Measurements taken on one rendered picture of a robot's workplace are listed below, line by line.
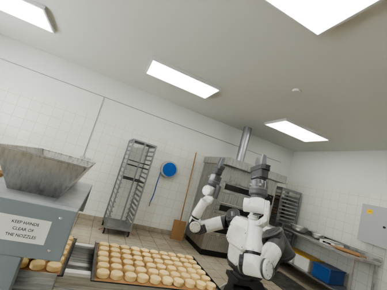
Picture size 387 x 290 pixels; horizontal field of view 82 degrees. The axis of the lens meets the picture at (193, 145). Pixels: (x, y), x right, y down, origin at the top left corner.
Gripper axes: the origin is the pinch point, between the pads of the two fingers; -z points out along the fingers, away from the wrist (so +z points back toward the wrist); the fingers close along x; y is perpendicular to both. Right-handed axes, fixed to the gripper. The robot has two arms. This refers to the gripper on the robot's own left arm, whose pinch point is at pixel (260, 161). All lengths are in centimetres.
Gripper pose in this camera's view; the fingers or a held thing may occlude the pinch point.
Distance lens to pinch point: 121.8
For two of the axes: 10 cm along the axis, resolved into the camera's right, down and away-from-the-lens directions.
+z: -1.9, 9.0, -3.8
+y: 9.1, 3.0, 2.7
